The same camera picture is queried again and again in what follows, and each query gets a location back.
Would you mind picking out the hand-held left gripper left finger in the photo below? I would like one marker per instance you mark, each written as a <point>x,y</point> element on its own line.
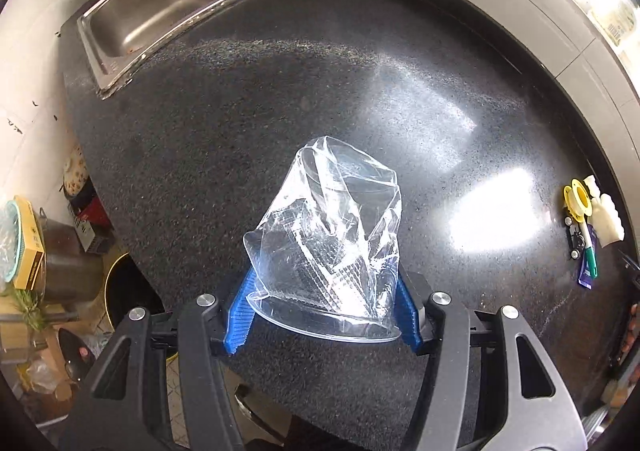
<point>240,326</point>

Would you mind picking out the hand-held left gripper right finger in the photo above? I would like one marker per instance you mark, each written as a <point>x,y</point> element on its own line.
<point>407,321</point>

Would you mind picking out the clear plastic packaging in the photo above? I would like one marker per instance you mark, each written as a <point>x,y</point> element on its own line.
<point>325,241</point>

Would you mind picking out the black pan with gold rim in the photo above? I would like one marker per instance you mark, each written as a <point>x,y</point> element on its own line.
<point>130,291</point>

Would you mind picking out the black clothes iron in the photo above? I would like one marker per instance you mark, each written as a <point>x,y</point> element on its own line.
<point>77,356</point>

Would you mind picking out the metal cooking pot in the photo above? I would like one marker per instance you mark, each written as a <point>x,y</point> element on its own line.
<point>70,266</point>

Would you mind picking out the red and black crate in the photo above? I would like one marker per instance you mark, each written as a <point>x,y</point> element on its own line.
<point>92,221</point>

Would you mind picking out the blue sachet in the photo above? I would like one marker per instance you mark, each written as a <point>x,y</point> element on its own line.
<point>586,278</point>

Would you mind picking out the small black clip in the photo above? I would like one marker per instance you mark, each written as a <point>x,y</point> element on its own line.
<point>572,238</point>

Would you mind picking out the yellow tape roll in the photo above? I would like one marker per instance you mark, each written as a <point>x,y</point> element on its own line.
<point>570,203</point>

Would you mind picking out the crumpled plastic bag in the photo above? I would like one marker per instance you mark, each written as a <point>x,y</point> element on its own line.
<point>42,376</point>

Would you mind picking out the green herb bunch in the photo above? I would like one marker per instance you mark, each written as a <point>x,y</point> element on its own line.
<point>27,308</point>

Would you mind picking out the white plastic bottle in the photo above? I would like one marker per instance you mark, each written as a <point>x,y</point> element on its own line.
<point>607,221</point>

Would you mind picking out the yellow cardboard box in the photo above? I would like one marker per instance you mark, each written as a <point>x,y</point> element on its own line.
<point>30,246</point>

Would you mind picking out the patterned plate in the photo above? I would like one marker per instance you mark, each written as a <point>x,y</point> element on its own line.
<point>74,171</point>

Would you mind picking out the white carton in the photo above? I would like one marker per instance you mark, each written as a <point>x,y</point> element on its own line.
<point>617,23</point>

